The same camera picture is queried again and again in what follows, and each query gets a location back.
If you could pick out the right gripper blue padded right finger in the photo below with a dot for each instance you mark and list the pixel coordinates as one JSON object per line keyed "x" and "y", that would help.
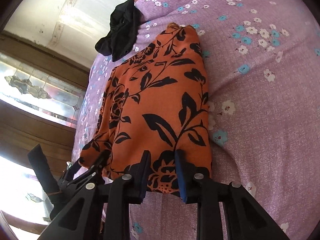
{"x": 188, "y": 186}

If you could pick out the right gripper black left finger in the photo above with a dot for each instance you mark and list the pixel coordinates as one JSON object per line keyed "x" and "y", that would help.
{"x": 140, "y": 174}

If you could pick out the orange black floral garment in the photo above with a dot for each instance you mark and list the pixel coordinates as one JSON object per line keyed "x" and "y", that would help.
{"x": 156, "y": 102}

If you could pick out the stained glass wooden door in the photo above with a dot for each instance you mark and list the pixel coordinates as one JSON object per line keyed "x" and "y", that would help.
{"x": 41, "y": 96}

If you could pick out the purple floral bed sheet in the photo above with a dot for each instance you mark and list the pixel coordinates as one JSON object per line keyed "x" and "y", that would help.
{"x": 262, "y": 58}

